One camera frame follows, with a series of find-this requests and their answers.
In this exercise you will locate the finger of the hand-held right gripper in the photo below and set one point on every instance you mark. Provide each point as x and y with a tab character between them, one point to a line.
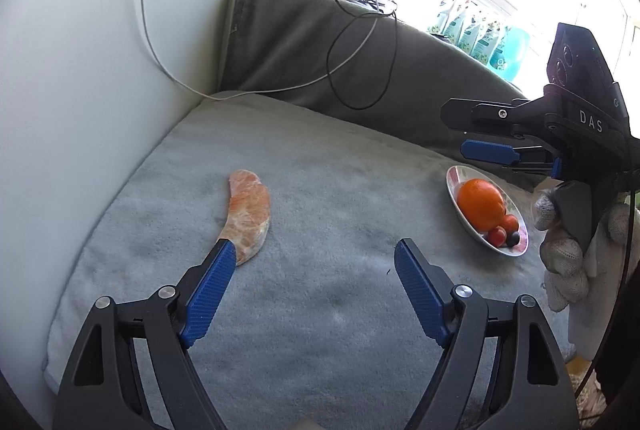
480	113
487	149

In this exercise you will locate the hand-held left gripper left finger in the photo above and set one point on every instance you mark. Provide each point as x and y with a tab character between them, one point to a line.
212	290

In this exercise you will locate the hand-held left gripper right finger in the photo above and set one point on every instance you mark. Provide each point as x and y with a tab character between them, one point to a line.
420	290

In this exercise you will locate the white oval plate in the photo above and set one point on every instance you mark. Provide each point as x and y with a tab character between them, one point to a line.
455	182

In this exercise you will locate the red tomato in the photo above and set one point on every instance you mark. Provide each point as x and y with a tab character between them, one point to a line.
510	223
496	236

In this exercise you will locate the orange grapefruit slice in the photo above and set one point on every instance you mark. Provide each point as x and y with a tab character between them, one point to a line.
250	210

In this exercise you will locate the dark plum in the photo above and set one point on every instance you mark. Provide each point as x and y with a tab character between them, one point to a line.
514	239

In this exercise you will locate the person's right hand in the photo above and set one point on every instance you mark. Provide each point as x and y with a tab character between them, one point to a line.
562	257

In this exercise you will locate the large orange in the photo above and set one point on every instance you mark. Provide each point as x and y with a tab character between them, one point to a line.
480	207

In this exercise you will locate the row of green spray bottles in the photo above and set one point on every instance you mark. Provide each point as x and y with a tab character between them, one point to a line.
480	37

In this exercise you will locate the light grey seat blanket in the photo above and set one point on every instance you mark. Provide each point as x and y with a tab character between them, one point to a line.
325	210

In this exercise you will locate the dark grey back cushion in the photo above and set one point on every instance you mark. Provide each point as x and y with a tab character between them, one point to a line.
290	39

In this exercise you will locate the white sofa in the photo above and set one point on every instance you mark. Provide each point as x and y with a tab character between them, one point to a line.
75	84

